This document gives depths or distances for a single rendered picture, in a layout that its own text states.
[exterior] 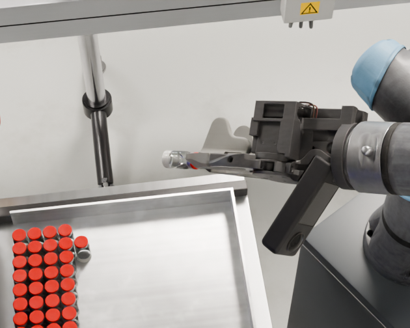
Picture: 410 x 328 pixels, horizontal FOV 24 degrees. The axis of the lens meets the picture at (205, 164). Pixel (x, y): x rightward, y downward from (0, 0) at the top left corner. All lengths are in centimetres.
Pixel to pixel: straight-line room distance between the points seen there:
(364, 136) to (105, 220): 60
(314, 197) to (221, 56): 185
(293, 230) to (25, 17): 136
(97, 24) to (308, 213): 135
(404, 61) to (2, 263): 69
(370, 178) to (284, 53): 189
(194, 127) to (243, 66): 27
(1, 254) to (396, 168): 71
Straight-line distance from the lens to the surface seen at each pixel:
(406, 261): 150
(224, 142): 106
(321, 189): 100
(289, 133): 101
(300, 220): 101
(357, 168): 97
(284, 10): 227
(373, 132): 97
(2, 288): 144
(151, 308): 139
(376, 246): 152
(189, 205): 147
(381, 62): 108
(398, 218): 143
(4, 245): 147
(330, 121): 101
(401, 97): 106
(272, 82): 276
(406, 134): 95
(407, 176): 95
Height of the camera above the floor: 214
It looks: 56 degrees down
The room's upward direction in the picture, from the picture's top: straight up
